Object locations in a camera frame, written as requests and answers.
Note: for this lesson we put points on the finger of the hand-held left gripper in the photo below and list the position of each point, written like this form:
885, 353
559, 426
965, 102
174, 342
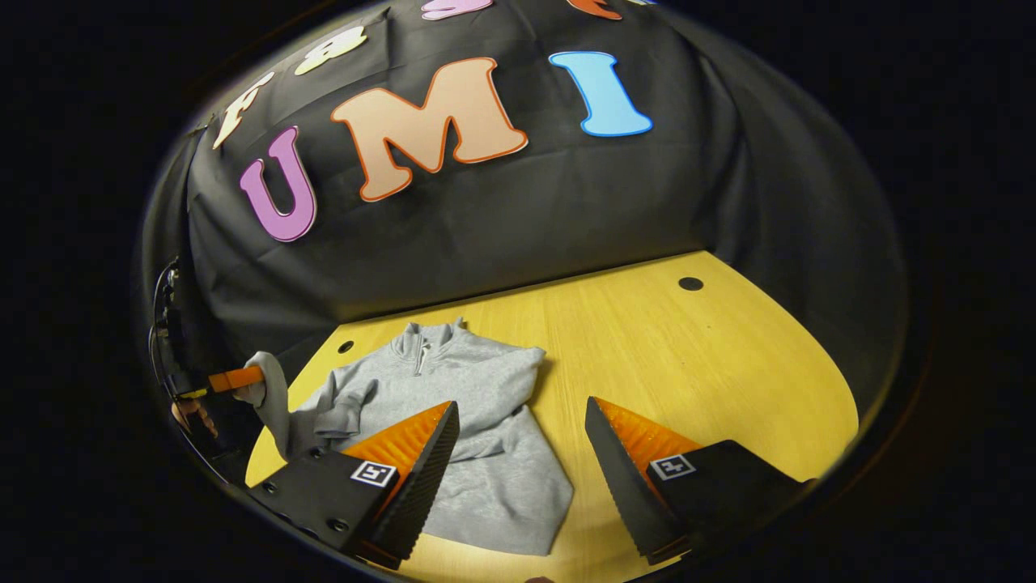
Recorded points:
235, 379

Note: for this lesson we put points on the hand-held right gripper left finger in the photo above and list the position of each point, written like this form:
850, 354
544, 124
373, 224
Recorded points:
421, 494

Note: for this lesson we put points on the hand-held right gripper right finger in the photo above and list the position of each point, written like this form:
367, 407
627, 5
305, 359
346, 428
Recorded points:
627, 494

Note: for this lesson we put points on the grey zip-neck sweatshirt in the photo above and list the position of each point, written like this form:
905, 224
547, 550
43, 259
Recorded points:
486, 389

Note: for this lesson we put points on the black backdrop cloth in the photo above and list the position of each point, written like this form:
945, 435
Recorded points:
526, 227

